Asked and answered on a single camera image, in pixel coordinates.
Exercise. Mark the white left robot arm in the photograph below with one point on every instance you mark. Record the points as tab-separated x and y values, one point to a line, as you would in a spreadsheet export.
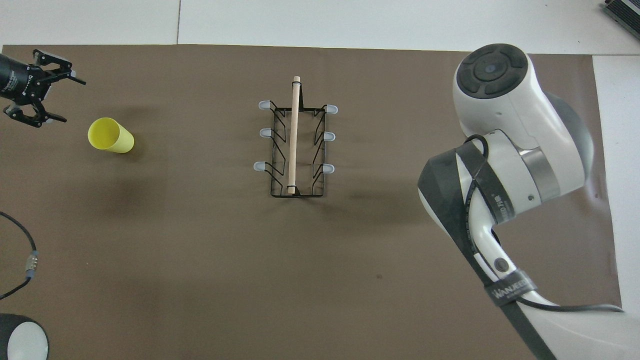
25	345

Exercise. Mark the brown table mat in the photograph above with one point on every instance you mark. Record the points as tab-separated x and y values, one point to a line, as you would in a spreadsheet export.
200	250

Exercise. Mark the grey laptop device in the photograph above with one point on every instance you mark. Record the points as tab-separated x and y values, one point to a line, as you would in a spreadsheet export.
625	11

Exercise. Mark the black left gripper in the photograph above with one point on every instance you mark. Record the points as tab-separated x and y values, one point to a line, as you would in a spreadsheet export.
17	82

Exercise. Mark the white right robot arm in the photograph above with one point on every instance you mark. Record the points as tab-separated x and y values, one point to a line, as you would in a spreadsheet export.
505	100

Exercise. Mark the yellow plastic cup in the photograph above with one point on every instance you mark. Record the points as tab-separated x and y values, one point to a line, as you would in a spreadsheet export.
107	136

